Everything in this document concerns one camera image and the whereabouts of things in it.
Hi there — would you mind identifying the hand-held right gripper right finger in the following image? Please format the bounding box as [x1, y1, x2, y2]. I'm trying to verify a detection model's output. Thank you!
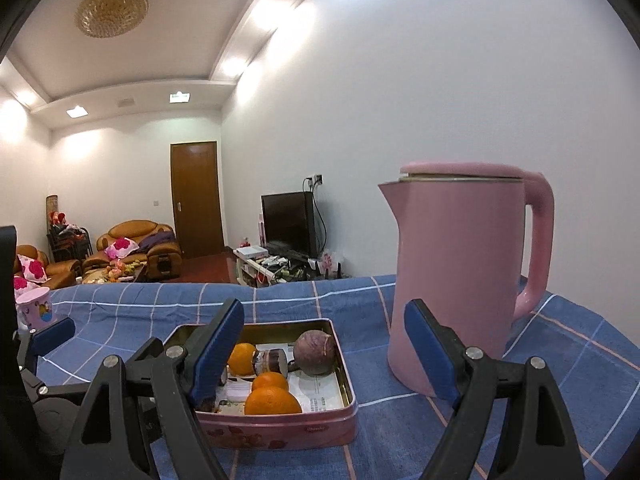
[403, 298, 585, 480]

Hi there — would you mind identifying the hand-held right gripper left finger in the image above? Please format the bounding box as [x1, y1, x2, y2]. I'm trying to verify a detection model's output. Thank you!
[59, 298, 245, 480]

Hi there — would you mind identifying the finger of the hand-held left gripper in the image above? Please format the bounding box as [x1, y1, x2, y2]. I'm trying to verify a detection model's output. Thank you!
[125, 337, 167, 366]
[17, 317, 77, 396]

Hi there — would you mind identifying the small orange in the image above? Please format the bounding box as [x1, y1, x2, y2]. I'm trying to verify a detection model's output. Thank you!
[227, 342, 258, 377]
[251, 371, 290, 394]

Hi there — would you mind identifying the large orange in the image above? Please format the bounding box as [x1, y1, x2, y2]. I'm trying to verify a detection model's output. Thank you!
[244, 387, 303, 416]

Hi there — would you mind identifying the purple beet root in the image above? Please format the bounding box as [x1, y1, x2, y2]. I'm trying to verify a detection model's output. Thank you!
[291, 329, 338, 377]

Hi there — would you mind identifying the pink tin box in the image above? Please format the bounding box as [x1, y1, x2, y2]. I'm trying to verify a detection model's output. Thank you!
[162, 318, 359, 451]

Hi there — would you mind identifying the pink cartoon mug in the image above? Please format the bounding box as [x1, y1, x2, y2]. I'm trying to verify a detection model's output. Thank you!
[15, 287, 54, 331]

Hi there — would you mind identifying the blue plaid cloth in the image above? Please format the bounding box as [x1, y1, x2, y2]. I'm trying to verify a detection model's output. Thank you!
[20, 275, 640, 480]

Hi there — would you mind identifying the cluttered coffee table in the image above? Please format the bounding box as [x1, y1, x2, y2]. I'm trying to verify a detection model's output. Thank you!
[79, 259, 149, 285]

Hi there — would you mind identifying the pink electric kettle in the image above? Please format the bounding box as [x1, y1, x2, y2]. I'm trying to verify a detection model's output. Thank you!
[377, 161, 555, 398]

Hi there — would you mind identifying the brown leather armchair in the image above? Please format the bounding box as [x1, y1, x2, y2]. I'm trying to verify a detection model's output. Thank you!
[82, 219, 182, 284]

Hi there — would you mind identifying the black rack with clutter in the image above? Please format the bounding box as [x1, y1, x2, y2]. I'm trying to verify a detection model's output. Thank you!
[47, 224, 94, 264]

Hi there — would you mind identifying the white television stand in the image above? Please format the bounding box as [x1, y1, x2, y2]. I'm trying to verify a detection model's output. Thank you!
[233, 245, 321, 286]

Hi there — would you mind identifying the printed paper leaflet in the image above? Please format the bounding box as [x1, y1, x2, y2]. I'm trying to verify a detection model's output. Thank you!
[220, 342, 346, 414]

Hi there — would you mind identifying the purple blanket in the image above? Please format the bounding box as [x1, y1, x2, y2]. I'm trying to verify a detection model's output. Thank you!
[137, 229, 176, 254]

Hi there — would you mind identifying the black router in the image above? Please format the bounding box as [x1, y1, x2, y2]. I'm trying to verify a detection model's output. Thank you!
[314, 254, 346, 281]

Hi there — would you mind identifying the black television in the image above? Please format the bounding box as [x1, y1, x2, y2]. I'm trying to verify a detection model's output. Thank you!
[260, 191, 319, 259]

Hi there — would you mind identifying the brown wooden door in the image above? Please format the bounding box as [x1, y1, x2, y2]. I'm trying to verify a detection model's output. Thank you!
[169, 140, 225, 260]

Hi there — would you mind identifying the round gold ceiling lamp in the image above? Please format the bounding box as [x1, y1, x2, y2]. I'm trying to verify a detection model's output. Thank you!
[74, 0, 150, 39]

